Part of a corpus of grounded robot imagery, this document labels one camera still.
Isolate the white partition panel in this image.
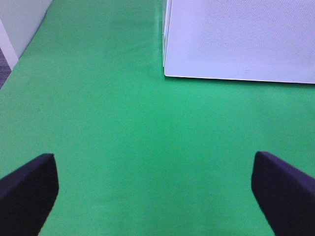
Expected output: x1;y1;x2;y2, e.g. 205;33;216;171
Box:
0;0;52;69

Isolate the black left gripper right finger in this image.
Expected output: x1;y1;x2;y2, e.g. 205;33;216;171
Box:
251;151;315;236

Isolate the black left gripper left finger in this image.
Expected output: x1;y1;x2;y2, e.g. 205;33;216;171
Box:
0;153;59;236

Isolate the white microwave oven body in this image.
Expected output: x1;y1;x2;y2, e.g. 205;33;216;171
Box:
161;0;315;85

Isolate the green table cloth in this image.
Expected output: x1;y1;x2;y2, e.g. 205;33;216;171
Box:
0;0;315;236

